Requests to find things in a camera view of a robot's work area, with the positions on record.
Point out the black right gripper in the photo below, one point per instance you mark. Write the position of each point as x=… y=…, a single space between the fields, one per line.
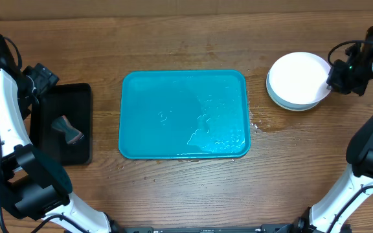
x=331 y=84

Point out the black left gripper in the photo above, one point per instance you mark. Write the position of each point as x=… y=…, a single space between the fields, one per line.
x=42 y=76

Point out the pink plate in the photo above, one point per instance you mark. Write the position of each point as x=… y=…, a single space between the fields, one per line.
x=300 y=78

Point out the light blue plate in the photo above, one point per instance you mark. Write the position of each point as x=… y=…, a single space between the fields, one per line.
x=285 y=104

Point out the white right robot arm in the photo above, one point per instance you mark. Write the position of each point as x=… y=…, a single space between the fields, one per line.
x=356 y=183

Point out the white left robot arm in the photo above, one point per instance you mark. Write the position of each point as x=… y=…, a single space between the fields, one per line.
x=32 y=184

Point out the black plastic tray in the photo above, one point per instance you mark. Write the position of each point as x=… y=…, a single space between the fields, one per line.
x=75 y=101

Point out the teal plastic tray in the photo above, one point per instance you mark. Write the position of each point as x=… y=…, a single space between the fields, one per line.
x=201 y=114

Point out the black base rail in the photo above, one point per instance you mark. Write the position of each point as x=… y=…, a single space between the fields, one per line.
x=265 y=228

